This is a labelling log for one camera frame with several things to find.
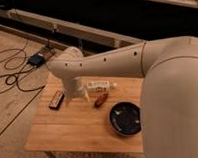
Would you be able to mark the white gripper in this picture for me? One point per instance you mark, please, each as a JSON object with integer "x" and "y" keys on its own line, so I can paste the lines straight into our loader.
{"x": 74, "y": 88}

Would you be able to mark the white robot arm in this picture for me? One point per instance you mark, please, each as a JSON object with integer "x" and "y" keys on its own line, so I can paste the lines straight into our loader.
{"x": 169, "y": 95}

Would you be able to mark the black rectangular remote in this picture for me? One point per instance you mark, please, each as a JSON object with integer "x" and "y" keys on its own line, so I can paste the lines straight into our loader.
{"x": 56, "y": 100}

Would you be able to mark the brown sausage shaped item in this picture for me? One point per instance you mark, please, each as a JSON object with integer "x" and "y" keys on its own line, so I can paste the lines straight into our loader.
{"x": 100, "y": 100}

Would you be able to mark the wooden table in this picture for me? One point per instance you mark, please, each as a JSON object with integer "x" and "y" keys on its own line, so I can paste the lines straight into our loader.
{"x": 79, "y": 126}

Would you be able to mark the dark blue round bowl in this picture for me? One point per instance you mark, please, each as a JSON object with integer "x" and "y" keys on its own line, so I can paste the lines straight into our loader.
{"x": 125, "y": 118}

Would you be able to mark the long wooden shelf beam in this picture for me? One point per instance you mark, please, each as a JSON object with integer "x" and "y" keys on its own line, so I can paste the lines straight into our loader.
{"x": 100, "y": 36}

